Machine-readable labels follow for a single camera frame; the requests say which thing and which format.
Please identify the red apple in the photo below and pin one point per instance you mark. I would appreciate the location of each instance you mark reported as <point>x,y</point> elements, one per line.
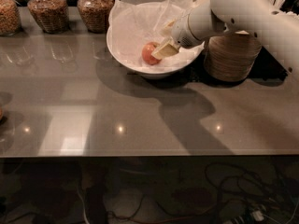
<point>146,53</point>

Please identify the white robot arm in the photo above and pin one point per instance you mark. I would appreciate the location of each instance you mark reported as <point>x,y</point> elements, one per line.
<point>277,31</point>

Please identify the glass cereal jar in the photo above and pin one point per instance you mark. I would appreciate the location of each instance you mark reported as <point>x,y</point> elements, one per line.
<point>95,14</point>
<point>10,20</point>
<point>50,15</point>

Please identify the left glass cereal jar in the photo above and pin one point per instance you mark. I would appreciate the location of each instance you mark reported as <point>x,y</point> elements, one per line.
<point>10,20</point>

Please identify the middle glass cereal jar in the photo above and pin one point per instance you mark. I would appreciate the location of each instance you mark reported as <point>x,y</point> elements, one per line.
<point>50,15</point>

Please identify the right glass cereal jar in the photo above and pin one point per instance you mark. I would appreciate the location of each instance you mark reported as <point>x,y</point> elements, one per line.
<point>95,14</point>

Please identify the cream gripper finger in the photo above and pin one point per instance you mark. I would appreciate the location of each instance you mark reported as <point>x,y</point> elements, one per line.
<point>166,49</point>
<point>167,28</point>

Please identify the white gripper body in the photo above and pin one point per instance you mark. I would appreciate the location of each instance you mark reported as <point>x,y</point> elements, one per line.
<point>181,33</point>

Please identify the large white bowl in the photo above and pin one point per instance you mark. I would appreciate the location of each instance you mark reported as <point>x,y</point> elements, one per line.
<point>149,70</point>

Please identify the white tissue paper liner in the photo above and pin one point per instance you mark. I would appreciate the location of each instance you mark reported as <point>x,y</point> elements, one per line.
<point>137,25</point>

